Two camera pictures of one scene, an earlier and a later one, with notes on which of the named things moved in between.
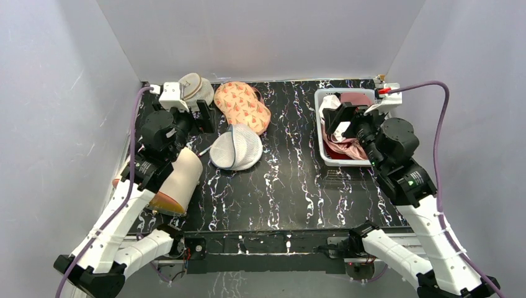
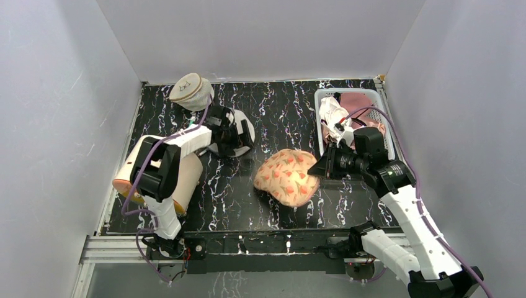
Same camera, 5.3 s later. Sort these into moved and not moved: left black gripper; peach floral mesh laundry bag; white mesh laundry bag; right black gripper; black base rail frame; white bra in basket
Moved: left black gripper; right black gripper; white mesh laundry bag; peach floral mesh laundry bag
Not moved: white bra in basket; black base rail frame
